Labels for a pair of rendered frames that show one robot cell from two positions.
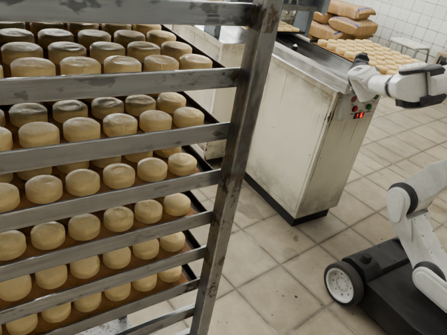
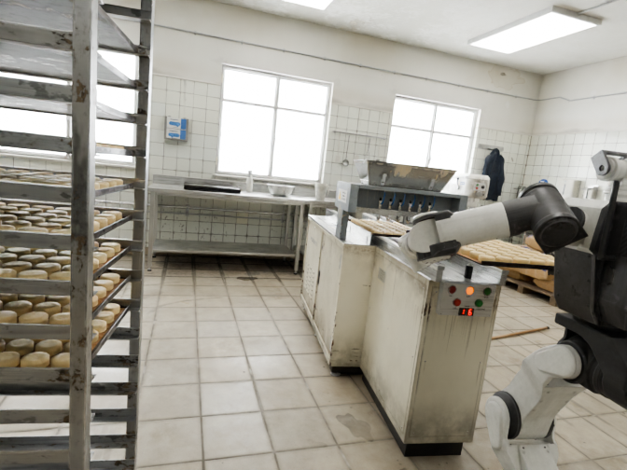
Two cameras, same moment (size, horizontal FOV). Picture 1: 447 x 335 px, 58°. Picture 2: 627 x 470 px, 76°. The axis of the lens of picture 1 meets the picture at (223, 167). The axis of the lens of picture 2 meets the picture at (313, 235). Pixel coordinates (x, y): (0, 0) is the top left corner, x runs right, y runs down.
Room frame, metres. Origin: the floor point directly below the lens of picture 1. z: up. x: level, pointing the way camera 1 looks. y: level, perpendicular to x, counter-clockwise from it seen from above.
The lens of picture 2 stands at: (0.12, -0.72, 1.24)
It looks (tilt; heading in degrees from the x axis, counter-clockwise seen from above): 9 degrees down; 27
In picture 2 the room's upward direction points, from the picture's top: 6 degrees clockwise
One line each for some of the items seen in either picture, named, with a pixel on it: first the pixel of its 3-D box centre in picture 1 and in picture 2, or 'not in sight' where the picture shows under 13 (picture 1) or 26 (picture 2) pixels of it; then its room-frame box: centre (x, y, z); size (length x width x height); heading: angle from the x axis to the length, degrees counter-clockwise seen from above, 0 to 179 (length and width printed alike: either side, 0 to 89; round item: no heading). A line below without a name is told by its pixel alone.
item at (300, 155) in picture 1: (294, 128); (417, 335); (2.16, -0.36, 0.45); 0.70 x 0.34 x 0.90; 38
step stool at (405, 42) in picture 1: (406, 59); not in sight; (5.41, -2.06, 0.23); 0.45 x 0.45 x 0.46; 37
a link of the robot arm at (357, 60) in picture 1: (359, 72); not in sight; (1.60, -0.45, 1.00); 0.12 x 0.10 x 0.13; 172
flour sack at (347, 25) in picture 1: (354, 24); not in sight; (5.73, -1.35, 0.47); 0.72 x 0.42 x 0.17; 140
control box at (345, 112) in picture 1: (359, 104); (466, 298); (1.87, -0.59, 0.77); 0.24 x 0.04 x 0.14; 128
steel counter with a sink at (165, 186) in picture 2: not in sight; (298, 219); (4.41, 1.66, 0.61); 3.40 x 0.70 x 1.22; 135
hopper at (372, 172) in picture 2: not in sight; (402, 176); (2.56, -0.06, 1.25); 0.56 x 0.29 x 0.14; 128
